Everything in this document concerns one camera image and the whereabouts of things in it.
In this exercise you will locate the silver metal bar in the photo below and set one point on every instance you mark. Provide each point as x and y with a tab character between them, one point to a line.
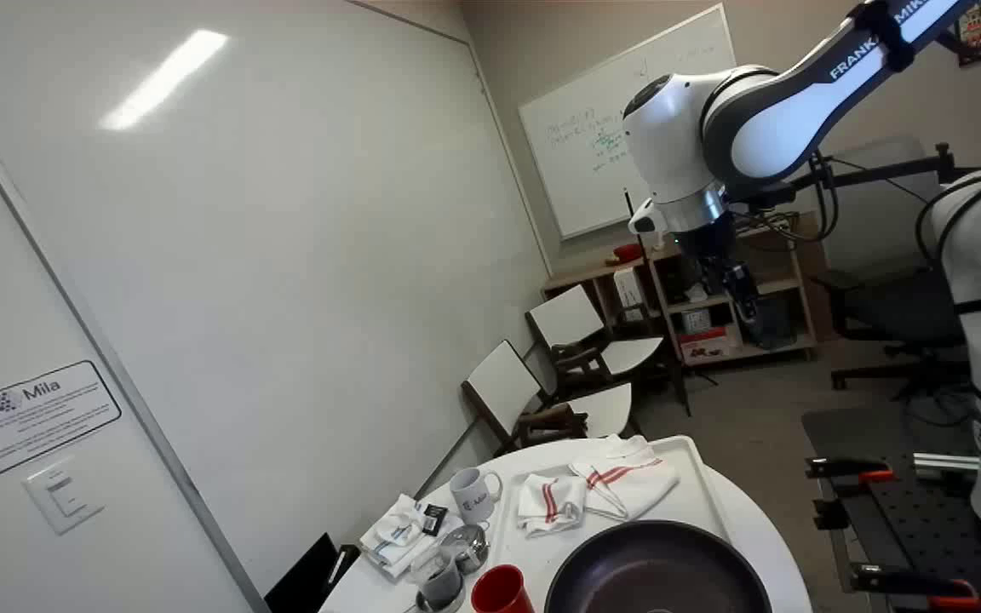
948	459

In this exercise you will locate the red cup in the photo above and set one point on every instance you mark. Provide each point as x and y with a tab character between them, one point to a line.
503	593

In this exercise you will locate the black office chair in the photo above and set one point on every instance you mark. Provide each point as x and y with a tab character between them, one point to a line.
892	307

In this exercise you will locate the small red-striped white cloth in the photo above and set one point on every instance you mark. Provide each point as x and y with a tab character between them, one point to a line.
546	497

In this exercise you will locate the small black device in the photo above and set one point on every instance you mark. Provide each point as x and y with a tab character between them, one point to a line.
434	517

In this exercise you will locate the wooden shelf unit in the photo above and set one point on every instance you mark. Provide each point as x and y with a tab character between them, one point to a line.
785	307

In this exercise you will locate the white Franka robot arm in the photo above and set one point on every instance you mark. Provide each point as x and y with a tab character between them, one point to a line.
765	125

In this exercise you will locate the white mug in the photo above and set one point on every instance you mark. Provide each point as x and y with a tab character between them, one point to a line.
470	494

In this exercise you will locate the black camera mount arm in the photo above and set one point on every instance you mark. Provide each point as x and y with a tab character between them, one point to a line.
875	171

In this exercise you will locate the black bin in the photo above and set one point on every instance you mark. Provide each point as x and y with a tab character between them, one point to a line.
309	579

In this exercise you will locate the large wall whiteboard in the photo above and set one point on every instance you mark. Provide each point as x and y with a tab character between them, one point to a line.
594	138

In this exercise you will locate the black orange clamp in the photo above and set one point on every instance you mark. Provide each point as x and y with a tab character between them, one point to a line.
849	466
920	587

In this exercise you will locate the black frying pan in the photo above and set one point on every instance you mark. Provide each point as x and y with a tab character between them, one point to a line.
655	573

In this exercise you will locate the small metal bowl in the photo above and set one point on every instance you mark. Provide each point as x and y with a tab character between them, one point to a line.
463	546

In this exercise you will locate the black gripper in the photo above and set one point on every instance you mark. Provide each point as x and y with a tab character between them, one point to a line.
718	255

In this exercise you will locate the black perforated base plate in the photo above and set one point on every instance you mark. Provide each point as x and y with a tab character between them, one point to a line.
912	523

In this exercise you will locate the white folded packets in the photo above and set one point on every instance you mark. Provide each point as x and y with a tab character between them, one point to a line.
394	534

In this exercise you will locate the white light switch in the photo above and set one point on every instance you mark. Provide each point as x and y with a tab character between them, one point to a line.
62	494

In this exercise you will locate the white wall sign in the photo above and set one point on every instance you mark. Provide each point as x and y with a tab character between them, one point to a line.
32	416

